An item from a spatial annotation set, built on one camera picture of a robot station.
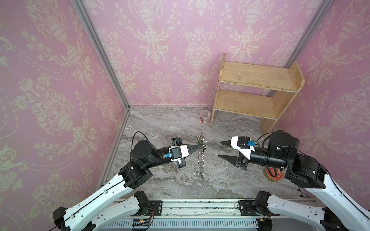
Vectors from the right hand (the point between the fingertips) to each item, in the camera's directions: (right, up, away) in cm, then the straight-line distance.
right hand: (221, 146), depth 53 cm
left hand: (-8, +1, -3) cm, 8 cm away
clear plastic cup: (+1, +12, +57) cm, 58 cm away
